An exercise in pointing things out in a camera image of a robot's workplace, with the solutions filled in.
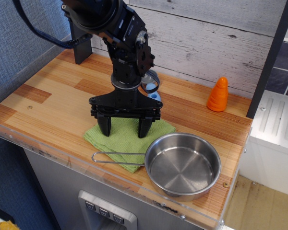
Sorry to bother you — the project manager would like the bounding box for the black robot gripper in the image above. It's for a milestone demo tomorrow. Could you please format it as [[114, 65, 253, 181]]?
[[89, 87, 163, 138]]

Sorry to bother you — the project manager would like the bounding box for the green cloth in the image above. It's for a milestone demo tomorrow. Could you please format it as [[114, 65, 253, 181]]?
[[84, 117, 176, 173]]

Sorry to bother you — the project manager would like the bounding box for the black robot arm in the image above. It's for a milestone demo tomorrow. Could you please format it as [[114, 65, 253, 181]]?
[[63, 0, 163, 138]]

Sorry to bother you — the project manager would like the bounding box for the stainless steel pot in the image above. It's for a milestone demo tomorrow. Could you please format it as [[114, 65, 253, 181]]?
[[91, 132, 222, 202]]

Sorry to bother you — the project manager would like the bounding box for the blue grey toy scoop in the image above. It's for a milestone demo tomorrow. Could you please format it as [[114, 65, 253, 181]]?
[[141, 70, 161, 101]]

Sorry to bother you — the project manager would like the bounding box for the grey dispenser button panel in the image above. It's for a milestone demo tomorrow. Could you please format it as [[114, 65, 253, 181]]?
[[78, 190, 138, 230]]

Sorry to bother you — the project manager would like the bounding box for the orange toy carrot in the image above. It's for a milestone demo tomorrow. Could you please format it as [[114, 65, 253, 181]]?
[[206, 77, 228, 112]]

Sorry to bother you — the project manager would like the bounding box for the white ridged cabinet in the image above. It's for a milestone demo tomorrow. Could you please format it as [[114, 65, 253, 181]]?
[[239, 91, 288, 194]]

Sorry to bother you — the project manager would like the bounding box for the yellow object at corner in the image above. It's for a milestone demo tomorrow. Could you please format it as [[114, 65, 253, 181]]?
[[0, 221, 20, 230]]

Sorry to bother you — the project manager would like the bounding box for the black vertical post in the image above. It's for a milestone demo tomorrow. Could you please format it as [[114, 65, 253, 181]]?
[[69, 22, 92, 65]]

